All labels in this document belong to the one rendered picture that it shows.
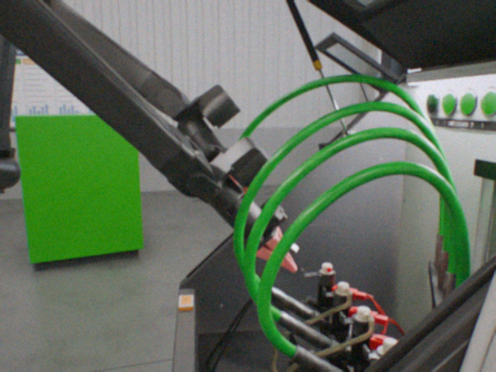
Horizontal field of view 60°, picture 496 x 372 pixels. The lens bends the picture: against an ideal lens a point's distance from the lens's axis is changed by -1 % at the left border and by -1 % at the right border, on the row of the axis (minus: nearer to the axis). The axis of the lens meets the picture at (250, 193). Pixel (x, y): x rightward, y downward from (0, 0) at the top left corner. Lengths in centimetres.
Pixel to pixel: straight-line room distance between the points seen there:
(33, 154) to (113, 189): 69
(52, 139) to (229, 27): 430
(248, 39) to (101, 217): 447
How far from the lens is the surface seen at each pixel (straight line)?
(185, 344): 83
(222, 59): 729
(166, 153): 62
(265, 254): 71
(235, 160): 67
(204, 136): 84
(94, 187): 390
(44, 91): 710
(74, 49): 55
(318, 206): 43
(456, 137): 91
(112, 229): 400
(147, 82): 89
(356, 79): 75
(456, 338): 42
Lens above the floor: 137
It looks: 11 degrees down
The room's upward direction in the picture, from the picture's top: straight up
